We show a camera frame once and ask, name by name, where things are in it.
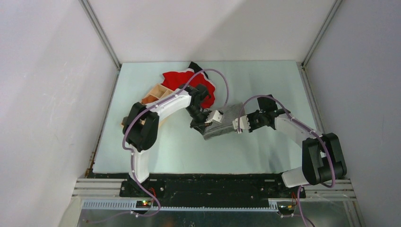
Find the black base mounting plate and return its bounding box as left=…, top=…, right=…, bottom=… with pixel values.
left=125, top=173, right=298, bottom=199

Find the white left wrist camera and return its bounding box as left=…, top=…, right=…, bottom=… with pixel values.
left=205, top=110, right=224, bottom=124

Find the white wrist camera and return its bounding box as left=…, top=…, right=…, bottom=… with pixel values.
left=232, top=115, right=250, bottom=133
left=205, top=110, right=224, bottom=124

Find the wooden compartment organizer box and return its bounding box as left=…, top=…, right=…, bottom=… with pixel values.
left=121, top=83, right=174, bottom=129

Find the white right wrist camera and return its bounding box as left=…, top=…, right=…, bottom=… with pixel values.
left=232, top=115, right=250, bottom=133

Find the red garment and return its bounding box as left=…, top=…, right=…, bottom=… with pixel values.
left=162, top=61, right=216, bottom=108

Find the grey striped underwear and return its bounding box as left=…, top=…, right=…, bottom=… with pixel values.
left=202, top=103, right=243, bottom=140

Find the aluminium front frame rail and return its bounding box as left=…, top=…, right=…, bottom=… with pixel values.
left=72, top=178, right=357, bottom=211

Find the brown rolled cloth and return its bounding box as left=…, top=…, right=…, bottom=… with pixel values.
left=141, top=95, right=159, bottom=105

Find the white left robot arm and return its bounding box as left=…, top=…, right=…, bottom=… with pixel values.
left=122, top=84, right=210, bottom=197

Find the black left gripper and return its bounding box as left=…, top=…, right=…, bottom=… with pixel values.
left=185, top=105, right=213, bottom=135

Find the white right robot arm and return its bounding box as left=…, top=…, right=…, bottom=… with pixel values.
left=238, top=95, right=348, bottom=198

